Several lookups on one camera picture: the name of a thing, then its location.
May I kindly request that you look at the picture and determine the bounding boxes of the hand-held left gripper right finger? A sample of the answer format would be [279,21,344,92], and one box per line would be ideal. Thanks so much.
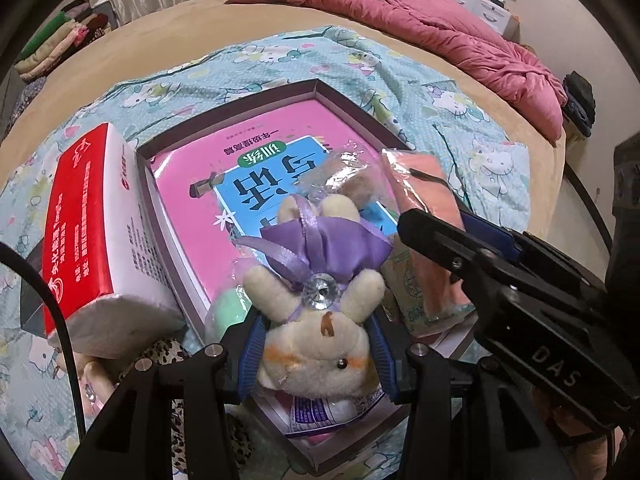
[367,315,561,480]

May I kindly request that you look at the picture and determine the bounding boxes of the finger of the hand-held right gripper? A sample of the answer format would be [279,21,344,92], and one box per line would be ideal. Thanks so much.
[397,208,501,286]
[459,210,532,262]

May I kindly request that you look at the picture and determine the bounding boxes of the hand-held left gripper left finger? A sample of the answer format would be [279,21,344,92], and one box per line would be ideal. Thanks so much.
[62,310,271,480]

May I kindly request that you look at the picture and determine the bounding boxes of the green foam ball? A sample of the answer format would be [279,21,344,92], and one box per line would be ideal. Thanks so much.
[206,287,253,341]

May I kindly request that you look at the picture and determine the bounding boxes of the orange towel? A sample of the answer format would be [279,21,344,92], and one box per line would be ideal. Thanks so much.
[381,149,476,323]

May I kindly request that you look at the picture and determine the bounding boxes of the large mint tissue packet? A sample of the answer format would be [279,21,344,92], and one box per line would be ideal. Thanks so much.
[382,250,476,338]

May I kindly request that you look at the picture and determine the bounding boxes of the plush hamster with purple dress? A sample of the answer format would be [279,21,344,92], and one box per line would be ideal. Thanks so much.
[242,192,393,403]

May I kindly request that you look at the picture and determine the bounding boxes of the purple white cotton pad packet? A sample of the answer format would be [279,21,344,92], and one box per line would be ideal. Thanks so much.
[287,392,396,443]

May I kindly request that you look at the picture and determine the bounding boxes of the white floral cloth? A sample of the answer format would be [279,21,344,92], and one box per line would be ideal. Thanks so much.
[320,140,396,216]

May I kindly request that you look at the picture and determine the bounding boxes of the dark box tray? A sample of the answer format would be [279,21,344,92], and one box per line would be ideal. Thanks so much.
[135,79,481,478]

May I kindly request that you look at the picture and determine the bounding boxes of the leopard print cloth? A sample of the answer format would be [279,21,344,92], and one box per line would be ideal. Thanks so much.
[120,335,256,480]

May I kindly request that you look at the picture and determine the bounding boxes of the dark cloth pile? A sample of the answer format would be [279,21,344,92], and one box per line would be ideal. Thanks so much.
[562,71,597,137]

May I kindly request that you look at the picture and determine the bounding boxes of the cartoon cat printed blanket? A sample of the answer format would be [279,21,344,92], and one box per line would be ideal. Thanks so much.
[0,25,531,480]

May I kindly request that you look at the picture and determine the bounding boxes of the pink book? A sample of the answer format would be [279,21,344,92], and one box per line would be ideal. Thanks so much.
[150,100,401,311]

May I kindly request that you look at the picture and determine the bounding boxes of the red tissue pack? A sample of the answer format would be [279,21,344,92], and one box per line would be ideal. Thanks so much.
[42,122,188,361]

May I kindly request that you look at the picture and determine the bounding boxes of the pink quilt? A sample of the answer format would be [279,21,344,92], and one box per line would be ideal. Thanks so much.
[225,0,568,143]

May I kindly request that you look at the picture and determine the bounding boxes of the black cardboard box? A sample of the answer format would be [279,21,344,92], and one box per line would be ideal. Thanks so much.
[20,247,56,338]

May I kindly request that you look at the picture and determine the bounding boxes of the white storage boxes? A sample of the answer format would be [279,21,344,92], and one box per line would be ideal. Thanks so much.
[440,0,521,41]

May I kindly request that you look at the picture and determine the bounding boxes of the tan bed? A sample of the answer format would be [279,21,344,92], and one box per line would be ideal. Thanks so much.
[0,0,568,191]

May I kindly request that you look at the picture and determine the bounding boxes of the speckled dark cloth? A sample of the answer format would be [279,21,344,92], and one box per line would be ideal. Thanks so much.
[7,80,48,126]

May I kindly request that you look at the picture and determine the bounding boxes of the stack of folded clothes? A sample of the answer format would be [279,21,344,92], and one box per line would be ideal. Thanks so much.
[14,0,118,81]

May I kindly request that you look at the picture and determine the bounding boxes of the black cable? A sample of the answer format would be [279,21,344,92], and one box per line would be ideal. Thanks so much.
[0,242,88,443]
[564,162,613,256]

